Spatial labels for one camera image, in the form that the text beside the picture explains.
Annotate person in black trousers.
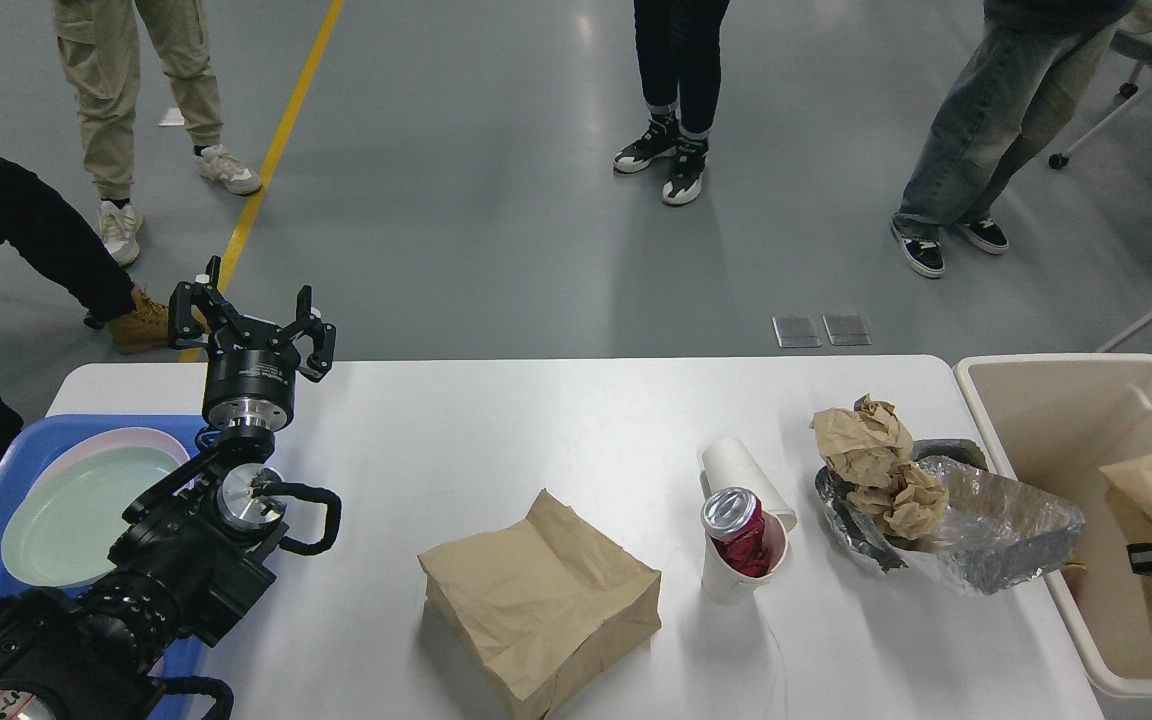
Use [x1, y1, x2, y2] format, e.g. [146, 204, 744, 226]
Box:
[613, 1, 730, 209]

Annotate white paper scrap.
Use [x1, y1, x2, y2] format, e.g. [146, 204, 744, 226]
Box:
[157, 108, 185, 127]

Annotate pink plate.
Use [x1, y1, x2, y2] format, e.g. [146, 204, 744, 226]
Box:
[37, 427, 189, 482]

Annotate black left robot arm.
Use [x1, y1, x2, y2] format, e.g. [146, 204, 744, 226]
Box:
[0, 258, 342, 719]

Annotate crushed red soda can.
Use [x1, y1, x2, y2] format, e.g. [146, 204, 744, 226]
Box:
[702, 486, 772, 578]

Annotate brown paper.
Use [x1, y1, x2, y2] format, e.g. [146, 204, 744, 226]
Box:
[812, 395, 914, 493]
[846, 461, 948, 541]

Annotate seated person tan boots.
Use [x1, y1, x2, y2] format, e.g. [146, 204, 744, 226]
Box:
[0, 158, 170, 461]

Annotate clear plastic wrapper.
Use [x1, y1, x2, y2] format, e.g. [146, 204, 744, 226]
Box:
[814, 455, 1085, 594]

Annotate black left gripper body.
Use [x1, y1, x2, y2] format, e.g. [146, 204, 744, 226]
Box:
[200, 346, 300, 432]

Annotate beige plastic bin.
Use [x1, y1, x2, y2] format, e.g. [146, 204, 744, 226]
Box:
[955, 354, 1152, 717]

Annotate metal floor socket plate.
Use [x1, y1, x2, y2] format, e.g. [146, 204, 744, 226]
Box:
[772, 314, 872, 348]

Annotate person in beige trousers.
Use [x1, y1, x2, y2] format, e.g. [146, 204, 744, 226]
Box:
[52, 1, 262, 266]

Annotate grey crumpled wrapper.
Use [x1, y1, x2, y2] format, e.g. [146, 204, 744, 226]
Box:
[911, 439, 990, 471]

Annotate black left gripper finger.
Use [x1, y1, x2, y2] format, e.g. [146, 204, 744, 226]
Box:
[271, 286, 338, 382]
[168, 256, 252, 354]

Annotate green plate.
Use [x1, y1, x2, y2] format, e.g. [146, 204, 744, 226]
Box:
[1, 446, 180, 588]

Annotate white paper cup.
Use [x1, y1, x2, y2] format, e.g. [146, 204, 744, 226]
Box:
[702, 511, 788, 605]
[702, 437, 797, 533]

